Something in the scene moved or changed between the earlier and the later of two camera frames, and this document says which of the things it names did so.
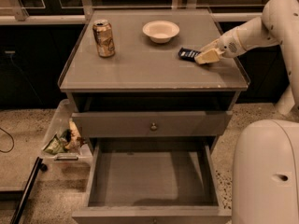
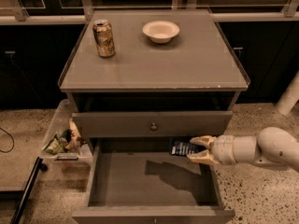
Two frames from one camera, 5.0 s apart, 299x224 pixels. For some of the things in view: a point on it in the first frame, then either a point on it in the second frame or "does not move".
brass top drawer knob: [153, 127] does not move
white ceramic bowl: [161, 32] does not move
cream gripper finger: [213, 44] to [205, 140]
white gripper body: [228, 46] to [222, 148]
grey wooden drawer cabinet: [153, 89] does not move
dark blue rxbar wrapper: [188, 54] to [181, 147]
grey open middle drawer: [154, 180] does not move
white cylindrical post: [286, 101] does not move
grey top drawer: [151, 124] does not move
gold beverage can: [104, 36] does not move
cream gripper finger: [209, 56] to [204, 157]
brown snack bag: [76, 143] does not move
